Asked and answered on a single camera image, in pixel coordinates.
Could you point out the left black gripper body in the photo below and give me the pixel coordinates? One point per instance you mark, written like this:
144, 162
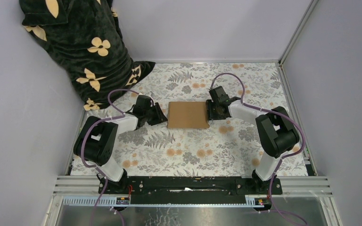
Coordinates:
151, 113

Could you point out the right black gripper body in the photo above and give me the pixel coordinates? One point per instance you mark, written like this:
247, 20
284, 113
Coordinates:
212, 112

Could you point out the brown cardboard paper box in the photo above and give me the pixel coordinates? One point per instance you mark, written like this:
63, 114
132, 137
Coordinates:
187, 115

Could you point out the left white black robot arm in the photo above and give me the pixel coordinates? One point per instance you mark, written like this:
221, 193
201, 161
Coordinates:
95, 143

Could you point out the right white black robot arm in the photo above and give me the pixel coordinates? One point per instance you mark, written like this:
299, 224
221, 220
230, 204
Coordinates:
277, 133

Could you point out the floral patterned table mat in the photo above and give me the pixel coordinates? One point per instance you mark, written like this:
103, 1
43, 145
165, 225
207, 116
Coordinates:
227, 148

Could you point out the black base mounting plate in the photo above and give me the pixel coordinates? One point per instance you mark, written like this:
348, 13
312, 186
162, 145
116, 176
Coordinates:
190, 190

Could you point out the black floral plush blanket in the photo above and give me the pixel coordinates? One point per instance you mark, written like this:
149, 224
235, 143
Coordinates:
84, 38

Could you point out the aluminium frame rail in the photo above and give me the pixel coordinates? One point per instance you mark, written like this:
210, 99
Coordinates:
83, 191

